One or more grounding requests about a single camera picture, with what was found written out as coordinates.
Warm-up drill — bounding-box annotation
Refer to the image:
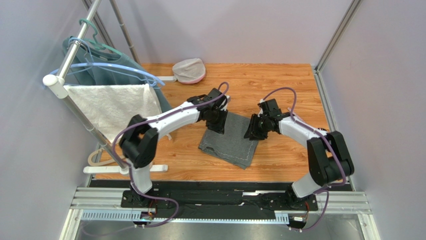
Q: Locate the grey cloth napkin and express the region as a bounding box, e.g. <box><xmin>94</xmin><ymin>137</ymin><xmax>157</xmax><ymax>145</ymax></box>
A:
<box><xmin>198</xmin><ymin>112</ymin><xmax>259</xmax><ymax>170</ymax></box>

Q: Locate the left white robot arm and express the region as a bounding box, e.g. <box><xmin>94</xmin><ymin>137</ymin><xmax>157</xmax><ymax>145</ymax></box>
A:
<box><xmin>114</xmin><ymin>88</ymin><xmax>230</xmax><ymax>197</ymax></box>

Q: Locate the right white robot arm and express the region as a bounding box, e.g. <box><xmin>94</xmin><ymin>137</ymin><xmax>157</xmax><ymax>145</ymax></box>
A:
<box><xmin>244</xmin><ymin>99</ymin><xmax>355</xmax><ymax>201</ymax></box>

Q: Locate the white mesh cap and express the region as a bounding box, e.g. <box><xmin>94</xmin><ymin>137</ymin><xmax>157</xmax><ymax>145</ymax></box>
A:
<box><xmin>172</xmin><ymin>58</ymin><xmax>207</xmax><ymax>84</ymax></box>

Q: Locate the white towel on hanger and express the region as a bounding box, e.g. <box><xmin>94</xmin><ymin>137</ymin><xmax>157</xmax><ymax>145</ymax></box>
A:
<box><xmin>64</xmin><ymin>84</ymin><xmax>162</xmax><ymax>142</ymax></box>

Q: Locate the white clothes rack base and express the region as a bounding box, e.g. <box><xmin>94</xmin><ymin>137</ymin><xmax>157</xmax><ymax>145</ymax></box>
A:
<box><xmin>83</xmin><ymin>164</ymin><xmax>168</xmax><ymax>175</ymax></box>

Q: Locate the teal shirt on hanger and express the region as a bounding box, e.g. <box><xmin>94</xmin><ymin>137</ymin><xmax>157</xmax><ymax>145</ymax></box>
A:
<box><xmin>61</xmin><ymin>35</ymin><xmax>172</xmax><ymax>112</ymax></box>

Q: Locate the green hanger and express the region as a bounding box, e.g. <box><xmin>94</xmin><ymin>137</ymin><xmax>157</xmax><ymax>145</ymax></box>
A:
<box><xmin>78</xmin><ymin>18</ymin><xmax>123</xmax><ymax>56</ymax></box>

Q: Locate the beige wooden hanger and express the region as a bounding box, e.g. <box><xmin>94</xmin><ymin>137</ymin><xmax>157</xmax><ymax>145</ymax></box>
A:
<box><xmin>87</xmin><ymin>148</ymin><xmax>118</xmax><ymax>167</ymax></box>

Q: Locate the light blue hanger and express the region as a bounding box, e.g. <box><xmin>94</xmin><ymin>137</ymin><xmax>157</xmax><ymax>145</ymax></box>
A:
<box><xmin>42</xmin><ymin>37</ymin><xmax>166</xmax><ymax>88</ymax></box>

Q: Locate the metal clothes rack pole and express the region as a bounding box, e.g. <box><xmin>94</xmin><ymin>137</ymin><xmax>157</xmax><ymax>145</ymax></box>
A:
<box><xmin>42</xmin><ymin>0</ymin><xmax>134</xmax><ymax>176</ymax></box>

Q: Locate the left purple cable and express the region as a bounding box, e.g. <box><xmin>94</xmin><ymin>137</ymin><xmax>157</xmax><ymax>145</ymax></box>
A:
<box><xmin>79</xmin><ymin>81</ymin><xmax>231</xmax><ymax>234</ymax></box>

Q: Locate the purple cable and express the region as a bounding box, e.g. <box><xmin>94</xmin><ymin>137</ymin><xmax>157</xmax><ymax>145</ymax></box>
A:
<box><xmin>261</xmin><ymin>87</ymin><xmax>348</xmax><ymax>232</ymax></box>
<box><xmin>79</xmin><ymin>81</ymin><xmax>231</xmax><ymax>234</ymax></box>

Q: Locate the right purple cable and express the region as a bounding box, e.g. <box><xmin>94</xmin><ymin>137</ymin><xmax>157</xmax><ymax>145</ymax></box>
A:
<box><xmin>261</xmin><ymin>87</ymin><xmax>348</xmax><ymax>232</ymax></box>

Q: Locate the black mounting rail plate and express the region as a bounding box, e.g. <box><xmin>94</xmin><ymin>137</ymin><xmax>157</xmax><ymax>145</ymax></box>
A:
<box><xmin>89</xmin><ymin>179</ymin><xmax>354</xmax><ymax>221</ymax></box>

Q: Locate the aluminium frame rail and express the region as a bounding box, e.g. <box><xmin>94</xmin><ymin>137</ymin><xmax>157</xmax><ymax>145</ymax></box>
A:
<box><xmin>60</xmin><ymin>187</ymin><xmax>380</xmax><ymax>240</ymax></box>

